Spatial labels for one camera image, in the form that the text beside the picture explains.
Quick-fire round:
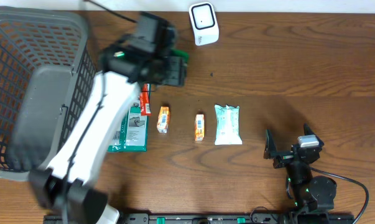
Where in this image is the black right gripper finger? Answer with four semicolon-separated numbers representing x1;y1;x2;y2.
303;123;324;146
264;129;277;159

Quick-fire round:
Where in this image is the green lidded small jar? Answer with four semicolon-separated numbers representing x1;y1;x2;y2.
171;49;190;63

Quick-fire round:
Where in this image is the mint green wipes packet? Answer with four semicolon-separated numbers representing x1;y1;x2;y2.
215;105;243;146

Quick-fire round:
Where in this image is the red and white package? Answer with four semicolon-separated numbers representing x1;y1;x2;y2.
139;84;152;116

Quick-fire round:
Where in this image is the orange tissue pack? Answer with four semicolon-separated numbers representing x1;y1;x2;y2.
157;106;170;134
195;114;205;141

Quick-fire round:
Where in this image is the dark green package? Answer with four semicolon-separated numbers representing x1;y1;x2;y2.
108;101;149;152

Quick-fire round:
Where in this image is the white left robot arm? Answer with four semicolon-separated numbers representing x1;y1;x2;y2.
28;12;187;223

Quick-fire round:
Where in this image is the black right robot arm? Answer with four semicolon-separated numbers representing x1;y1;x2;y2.
264;124;337;223

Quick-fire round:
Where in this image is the white barcode scanner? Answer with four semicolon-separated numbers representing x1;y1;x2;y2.
188;2;220;46

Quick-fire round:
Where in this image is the grey plastic mesh basket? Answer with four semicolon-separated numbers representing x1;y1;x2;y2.
0;6;96;181

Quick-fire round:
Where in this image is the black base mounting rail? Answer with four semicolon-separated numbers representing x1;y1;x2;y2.
42;213;354;224

